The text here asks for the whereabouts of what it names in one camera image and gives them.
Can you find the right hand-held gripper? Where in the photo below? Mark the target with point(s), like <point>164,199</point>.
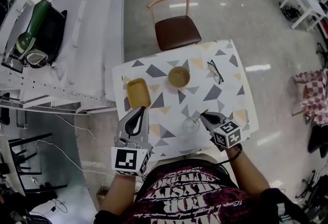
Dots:
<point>226,135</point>

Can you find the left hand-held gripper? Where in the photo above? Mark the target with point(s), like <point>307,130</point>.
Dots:
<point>125,160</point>

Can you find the clear drinking glass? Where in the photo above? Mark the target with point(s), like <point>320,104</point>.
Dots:
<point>188,126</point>

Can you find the person's right forearm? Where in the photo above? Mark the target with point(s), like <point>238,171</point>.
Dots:
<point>248,174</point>

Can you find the person's left forearm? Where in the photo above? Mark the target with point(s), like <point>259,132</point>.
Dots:
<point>118,192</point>

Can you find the rectangular wooden tray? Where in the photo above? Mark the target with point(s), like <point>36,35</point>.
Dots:
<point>138,93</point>

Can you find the black eyeglasses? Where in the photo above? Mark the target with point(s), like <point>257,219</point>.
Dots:
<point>215,71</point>

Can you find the white triangle-patterned table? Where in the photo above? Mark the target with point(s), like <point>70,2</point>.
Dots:
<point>166,89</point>

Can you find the round wooden bowl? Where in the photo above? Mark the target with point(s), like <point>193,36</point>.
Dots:
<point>179,77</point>

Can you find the person's dark red printed shirt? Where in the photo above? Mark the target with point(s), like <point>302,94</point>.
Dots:
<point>189,192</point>

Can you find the white metal shelving rack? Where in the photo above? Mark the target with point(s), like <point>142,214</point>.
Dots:
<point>77,64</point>

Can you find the wooden chair with brown seat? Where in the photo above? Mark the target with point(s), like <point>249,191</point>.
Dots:
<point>176,32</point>

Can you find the red white checkered cloth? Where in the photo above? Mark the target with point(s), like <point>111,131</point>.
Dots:
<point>315,94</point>

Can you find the black office chair base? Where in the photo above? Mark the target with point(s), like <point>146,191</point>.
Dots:
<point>310,184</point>

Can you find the row of green carrier bags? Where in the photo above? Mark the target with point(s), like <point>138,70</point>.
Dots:
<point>43,28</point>

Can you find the grey table with black frame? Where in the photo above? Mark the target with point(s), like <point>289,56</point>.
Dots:
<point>20,156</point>

